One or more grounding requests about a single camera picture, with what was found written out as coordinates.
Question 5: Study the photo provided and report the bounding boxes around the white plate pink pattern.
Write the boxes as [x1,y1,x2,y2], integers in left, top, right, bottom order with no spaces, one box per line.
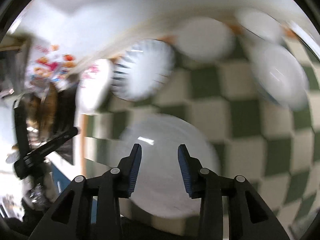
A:
[75,59,113,115]

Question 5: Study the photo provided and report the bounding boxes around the white bowl blue pattern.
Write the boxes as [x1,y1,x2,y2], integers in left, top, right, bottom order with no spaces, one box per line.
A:
[249,42,309,111]

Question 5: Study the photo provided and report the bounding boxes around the blue striped white plate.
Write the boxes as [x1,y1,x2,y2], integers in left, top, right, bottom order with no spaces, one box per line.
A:
[111,39,176,102]

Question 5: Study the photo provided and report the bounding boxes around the plain white bowl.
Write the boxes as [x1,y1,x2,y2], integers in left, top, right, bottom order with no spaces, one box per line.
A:
[175,17,235,63]

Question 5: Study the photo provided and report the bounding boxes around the white bowl dark rim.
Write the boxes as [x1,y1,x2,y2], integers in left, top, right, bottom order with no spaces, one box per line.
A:
[235,8,284,44]

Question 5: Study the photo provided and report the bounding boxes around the green white checkered mat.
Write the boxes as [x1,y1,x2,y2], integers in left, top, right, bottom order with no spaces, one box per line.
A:
[84,38,319,233]

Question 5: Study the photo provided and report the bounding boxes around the colourful snack package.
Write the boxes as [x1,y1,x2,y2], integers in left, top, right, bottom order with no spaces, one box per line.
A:
[25,39,76,98]

